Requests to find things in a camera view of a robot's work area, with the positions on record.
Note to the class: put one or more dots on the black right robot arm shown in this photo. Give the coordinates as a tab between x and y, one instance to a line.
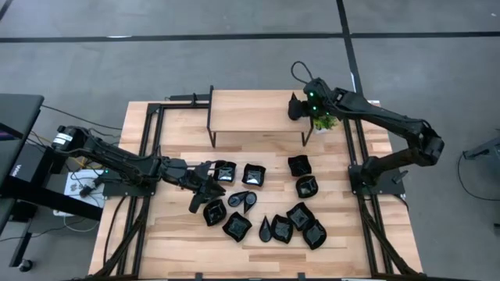
390	117

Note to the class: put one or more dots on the grey chair base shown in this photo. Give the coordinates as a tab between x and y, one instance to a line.
486	150

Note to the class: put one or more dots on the wooden shelf with black legs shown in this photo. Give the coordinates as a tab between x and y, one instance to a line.
254	111

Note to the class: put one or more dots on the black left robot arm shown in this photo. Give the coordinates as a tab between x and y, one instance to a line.
117	164

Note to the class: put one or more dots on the white power strip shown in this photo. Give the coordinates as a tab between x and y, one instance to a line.
62	213

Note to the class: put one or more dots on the white paper sheet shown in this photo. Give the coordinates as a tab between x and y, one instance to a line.
72	183

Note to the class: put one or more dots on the black clamp bar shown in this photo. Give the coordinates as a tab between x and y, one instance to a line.
187	97

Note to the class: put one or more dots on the black desk base frame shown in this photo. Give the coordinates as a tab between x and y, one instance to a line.
58	203

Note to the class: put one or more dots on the black caster wheel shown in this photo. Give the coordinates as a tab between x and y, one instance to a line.
26	265

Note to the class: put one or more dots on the group of black trays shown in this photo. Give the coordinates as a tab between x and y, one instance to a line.
153	125

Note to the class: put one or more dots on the black computer box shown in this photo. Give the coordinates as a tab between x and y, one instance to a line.
27	164

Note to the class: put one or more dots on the black wavy square mini plate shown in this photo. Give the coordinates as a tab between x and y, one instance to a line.
237	227
225	171
253	174

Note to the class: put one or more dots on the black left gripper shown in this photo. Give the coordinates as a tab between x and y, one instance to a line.
179	173

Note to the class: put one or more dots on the green plant in white pot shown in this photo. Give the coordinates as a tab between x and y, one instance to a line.
326	124

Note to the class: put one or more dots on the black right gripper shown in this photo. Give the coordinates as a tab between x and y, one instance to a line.
320	97

